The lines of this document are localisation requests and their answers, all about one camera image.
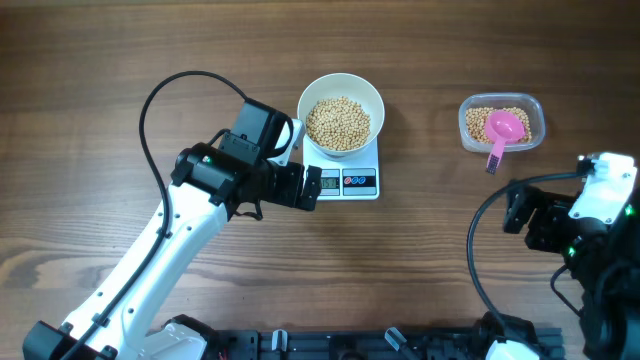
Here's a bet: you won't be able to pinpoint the pink plastic measuring scoop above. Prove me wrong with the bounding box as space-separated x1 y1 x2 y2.
485 110 525 175

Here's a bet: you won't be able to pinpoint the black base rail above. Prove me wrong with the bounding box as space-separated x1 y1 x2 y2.
209 327 566 360

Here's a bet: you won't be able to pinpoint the pile of soybeans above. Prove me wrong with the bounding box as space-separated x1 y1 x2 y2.
465 107 532 144

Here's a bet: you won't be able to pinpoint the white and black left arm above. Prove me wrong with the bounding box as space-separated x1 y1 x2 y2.
22 99 320 359

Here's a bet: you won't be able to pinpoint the white digital kitchen scale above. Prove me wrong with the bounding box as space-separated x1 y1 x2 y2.
303 136 380 201

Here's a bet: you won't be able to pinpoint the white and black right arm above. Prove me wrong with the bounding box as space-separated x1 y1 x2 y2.
467 178 639 359

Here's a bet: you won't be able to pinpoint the clear plastic container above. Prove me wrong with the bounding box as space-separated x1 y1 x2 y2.
458 92 546 153

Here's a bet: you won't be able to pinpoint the soybeans in white bowl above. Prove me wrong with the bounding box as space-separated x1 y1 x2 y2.
306 97 371 151

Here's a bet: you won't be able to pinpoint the white round bowl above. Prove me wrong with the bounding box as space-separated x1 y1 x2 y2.
297 73 386 157

